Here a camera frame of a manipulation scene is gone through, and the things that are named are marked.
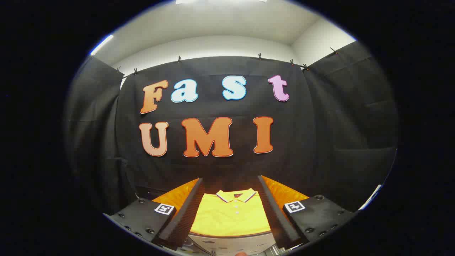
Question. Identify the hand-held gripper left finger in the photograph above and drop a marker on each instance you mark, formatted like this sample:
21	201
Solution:
185	213

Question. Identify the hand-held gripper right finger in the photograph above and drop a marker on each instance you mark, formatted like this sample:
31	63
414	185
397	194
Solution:
277	213

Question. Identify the yellow polo shirt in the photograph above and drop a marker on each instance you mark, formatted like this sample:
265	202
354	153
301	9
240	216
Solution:
231	217

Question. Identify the row of black clips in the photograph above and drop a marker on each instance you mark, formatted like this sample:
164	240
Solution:
260	56

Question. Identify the ceiling light strip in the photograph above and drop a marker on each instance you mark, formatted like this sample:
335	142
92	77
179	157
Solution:
185	1
102	44

